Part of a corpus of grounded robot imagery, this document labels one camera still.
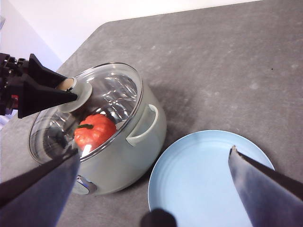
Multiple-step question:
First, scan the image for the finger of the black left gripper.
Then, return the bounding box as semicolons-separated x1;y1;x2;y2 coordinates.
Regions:
18;79;79;119
25;53;69;89

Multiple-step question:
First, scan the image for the pale green electric steamer pot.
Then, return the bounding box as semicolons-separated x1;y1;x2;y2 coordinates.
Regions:
29;70;168;196

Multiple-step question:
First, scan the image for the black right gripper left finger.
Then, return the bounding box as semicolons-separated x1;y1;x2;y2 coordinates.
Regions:
0;150;81;227

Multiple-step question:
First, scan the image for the blue round plate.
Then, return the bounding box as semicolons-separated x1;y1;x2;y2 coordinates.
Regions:
148;129;276;227

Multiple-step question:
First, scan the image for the glass lid with green knob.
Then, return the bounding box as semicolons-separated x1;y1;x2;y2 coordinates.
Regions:
28;62;144;165

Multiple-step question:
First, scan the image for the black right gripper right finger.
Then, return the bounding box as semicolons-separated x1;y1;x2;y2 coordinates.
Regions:
228;145;303;227

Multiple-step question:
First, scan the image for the orange toy pumpkin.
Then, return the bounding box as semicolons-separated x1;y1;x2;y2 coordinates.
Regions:
74;114;117;152

